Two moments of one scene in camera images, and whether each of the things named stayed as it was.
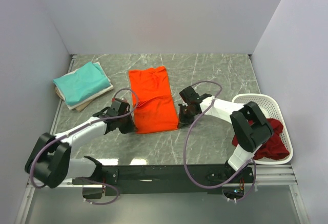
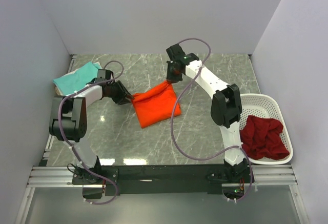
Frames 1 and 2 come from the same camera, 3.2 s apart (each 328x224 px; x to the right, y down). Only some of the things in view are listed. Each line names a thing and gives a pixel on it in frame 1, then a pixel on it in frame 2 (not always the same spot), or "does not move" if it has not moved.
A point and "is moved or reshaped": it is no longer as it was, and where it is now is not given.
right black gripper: (183, 121) -> (169, 77)
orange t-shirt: (156, 111) is moved or reshaped
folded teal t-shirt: (83, 84) does not move
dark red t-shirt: (276, 147) does not move
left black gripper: (130, 127) -> (123, 93)
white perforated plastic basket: (271, 109) does not move
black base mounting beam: (169, 180) does not move
